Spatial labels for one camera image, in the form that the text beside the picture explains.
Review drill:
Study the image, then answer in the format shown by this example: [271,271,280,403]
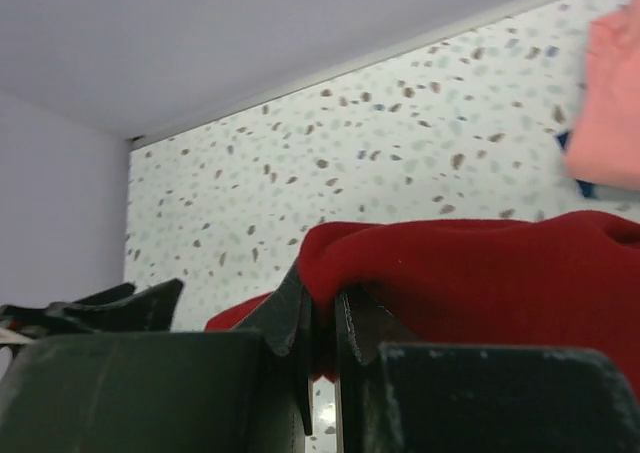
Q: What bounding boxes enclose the folded blue t shirt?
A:
[555,129,597,199]

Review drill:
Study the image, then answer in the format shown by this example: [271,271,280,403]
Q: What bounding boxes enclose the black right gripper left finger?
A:
[1,270,313,452]

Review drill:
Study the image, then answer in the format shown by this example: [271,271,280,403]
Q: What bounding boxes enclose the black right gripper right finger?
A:
[335,292,639,452]

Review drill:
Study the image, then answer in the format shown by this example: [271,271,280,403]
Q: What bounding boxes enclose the folded salmon pink t shirt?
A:
[565,0,639,190]

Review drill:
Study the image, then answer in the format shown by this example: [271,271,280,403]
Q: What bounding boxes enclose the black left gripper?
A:
[1,279,184,334]

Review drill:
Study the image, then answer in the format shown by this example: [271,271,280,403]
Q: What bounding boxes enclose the red t shirt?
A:
[204,210,640,385]

